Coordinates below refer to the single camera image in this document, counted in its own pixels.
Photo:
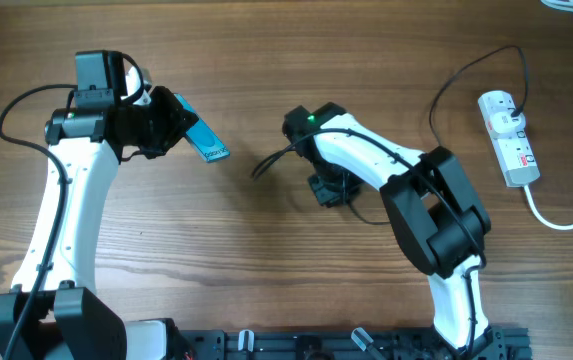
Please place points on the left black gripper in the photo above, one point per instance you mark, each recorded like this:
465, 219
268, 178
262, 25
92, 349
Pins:
178, 119

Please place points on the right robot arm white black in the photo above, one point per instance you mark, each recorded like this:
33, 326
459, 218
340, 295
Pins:
436, 216

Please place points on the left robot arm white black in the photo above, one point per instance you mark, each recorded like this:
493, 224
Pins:
52, 310

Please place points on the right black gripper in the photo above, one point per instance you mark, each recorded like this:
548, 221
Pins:
331, 198

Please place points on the white power strip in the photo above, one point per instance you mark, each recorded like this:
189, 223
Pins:
514, 154

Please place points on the white USB charger plug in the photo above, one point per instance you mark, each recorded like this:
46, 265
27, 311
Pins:
503, 125

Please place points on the blue Galaxy smartphone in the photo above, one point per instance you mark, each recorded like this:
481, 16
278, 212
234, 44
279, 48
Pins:
201, 137

